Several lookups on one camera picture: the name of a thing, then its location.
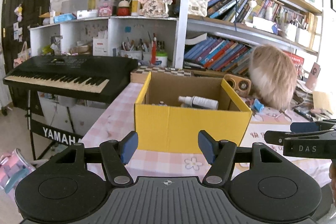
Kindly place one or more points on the black keyboard stand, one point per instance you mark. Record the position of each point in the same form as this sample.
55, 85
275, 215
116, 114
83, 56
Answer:
60, 132

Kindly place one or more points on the red printed box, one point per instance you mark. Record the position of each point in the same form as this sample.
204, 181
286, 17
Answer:
296, 62

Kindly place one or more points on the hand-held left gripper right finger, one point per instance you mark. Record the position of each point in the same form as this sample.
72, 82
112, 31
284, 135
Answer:
207, 146

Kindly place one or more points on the white box with red label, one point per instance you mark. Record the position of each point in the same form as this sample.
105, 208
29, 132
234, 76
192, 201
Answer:
99, 47

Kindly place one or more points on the stack of books and papers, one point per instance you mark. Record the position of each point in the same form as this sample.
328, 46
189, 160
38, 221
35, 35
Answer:
312, 103

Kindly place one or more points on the desktop with pink checked cloth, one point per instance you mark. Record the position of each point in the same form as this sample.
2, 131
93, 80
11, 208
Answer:
118, 113

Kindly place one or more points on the white cubby shelf unit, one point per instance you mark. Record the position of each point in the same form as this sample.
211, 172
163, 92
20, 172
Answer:
141, 29

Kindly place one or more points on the red round doll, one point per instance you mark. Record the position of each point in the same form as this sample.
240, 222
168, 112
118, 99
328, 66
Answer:
123, 10

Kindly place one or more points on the brass bowl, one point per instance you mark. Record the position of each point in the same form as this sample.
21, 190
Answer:
81, 50

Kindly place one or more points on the small white bottle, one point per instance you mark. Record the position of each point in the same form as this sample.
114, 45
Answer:
269, 14

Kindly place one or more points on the white jar with green lid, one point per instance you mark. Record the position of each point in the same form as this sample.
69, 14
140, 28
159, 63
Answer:
161, 59

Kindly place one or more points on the beige fluffy plush toy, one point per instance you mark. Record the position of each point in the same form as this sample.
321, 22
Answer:
273, 74

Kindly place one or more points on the white spray bottle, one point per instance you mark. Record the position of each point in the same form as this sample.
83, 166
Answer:
202, 102

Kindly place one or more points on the white wipes pack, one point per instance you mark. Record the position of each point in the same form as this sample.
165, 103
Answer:
86, 14

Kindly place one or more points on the grey storage box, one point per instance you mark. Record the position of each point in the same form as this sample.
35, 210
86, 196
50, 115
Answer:
74, 5

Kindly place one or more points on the pink ceramic cat figurine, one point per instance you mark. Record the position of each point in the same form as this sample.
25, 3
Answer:
155, 2

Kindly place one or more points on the red tube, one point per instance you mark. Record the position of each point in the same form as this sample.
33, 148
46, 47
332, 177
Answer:
153, 50

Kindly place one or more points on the yellow cardboard box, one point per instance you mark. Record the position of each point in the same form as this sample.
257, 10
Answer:
183, 129

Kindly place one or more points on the pink card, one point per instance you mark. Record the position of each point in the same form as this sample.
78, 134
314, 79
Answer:
314, 73

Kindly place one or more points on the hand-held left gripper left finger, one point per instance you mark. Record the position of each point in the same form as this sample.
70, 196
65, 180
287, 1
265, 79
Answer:
130, 146

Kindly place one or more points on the wooden chessboard box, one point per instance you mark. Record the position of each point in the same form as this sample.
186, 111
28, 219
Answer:
137, 77

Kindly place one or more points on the white pen mug with pens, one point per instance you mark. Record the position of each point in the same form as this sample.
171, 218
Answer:
130, 53

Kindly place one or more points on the row of colourful leaning books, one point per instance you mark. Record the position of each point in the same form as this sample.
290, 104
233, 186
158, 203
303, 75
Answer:
231, 5
218, 53

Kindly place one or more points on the white pen holders with pens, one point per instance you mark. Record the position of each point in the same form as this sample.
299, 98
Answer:
299, 33

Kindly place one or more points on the pink striped bin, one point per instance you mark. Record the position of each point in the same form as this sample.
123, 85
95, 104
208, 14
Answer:
14, 171

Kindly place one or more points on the small blue and white item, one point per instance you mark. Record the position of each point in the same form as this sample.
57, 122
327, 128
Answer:
257, 105

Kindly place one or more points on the white flat box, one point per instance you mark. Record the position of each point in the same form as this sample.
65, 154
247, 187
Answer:
263, 26

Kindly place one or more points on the wooden retro speaker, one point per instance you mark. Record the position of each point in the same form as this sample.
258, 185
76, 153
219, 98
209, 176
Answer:
237, 83

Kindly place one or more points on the blue tissue pack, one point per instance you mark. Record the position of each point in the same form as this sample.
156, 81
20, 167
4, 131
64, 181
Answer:
63, 18

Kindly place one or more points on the black electronic keyboard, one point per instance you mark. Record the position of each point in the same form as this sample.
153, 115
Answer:
71, 66

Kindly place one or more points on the white bottle with yellow label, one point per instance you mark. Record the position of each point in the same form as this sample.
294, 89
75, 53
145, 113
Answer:
135, 6

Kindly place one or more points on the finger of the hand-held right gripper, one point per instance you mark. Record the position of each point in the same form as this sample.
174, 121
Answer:
274, 137
302, 127

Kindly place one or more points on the white quilted handbag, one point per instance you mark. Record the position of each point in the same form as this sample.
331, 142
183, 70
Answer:
197, 6

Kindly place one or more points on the pink printed box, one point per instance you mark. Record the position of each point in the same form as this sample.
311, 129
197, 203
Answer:
106, 10

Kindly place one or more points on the white and wooden bookshelf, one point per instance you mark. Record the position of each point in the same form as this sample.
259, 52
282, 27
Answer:
181, 16

